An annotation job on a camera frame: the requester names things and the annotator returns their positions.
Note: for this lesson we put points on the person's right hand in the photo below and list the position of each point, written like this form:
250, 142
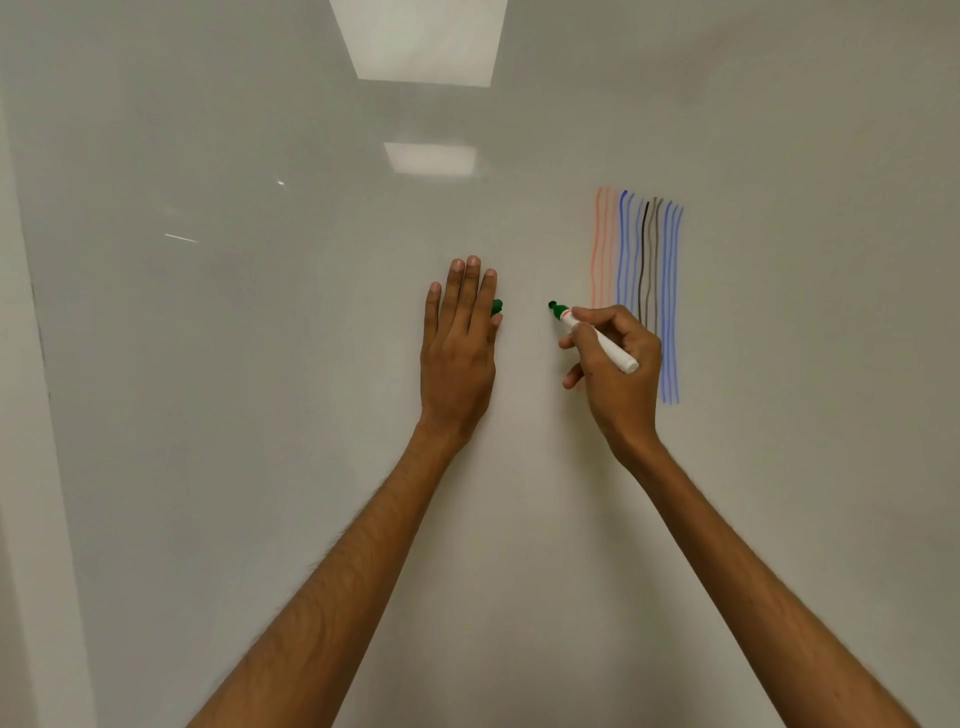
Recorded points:
626, 397

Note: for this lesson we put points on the person's left hand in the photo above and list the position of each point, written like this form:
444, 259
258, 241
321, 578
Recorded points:
456, 367

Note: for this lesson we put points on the person's left middle finger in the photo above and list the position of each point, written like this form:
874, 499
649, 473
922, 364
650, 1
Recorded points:
469, 292

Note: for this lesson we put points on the person's right thumb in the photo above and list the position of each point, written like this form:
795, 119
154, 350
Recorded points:
579, 341

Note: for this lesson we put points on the person's right middle finger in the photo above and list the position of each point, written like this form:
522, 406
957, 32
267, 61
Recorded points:
574, 375

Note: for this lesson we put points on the person's left little finger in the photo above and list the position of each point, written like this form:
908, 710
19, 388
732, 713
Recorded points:
433, 309

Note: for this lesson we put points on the white marker with green tip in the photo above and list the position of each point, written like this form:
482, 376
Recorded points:
616, 357

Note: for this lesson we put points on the person's right forearm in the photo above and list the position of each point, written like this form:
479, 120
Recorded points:
757, 592

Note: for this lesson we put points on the person's left forearm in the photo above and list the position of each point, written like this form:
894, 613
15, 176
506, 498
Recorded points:
330, 607

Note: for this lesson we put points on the white whiteboard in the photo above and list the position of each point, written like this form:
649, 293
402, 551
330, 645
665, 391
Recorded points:
225, 450

